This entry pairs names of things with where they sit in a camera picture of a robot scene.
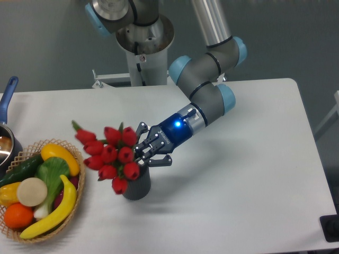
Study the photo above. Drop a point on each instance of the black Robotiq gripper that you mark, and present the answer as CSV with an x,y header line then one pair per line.
x,y
157,142

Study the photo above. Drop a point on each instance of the red tulip bouquet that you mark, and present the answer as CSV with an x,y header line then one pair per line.
x,y
113,157

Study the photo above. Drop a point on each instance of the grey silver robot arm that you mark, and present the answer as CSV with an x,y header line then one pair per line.
x,y
145,35

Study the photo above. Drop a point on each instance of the dark grey ribbed vase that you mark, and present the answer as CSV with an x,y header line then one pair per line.
x,y
139,188

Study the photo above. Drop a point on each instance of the dark red vegetable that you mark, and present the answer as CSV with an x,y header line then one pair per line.
x,y
74,180

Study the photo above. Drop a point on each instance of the yellow squash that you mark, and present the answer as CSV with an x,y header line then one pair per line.
x,y
55,150

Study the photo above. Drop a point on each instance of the yellow banana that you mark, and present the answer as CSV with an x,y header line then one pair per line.
x,y
57,216

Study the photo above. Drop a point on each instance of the green bok choy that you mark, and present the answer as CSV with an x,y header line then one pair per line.
x,y
49,172

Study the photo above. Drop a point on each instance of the green cucumber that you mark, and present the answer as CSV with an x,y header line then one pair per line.
x,y
24,170

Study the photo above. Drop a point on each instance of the beige round slice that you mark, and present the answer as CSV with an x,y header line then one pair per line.
x,y
31,192

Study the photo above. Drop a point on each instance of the yellow bell pepper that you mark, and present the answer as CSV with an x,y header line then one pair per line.
x,y
8,194

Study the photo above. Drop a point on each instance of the orange fruit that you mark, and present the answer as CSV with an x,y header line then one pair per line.
x,y
18,216

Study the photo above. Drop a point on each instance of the woven wicker basket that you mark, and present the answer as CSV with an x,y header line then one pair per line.
x,y
31,151

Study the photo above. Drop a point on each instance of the black device at edge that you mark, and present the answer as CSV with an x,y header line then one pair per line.
x,y
329,224

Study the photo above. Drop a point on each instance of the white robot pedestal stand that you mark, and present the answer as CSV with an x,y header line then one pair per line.
x,y
187,73

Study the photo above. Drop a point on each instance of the blue handled saucepan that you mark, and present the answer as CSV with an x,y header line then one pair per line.
x,y
10,146

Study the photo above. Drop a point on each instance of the white frame at right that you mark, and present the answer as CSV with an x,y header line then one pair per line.
x,y
330,118

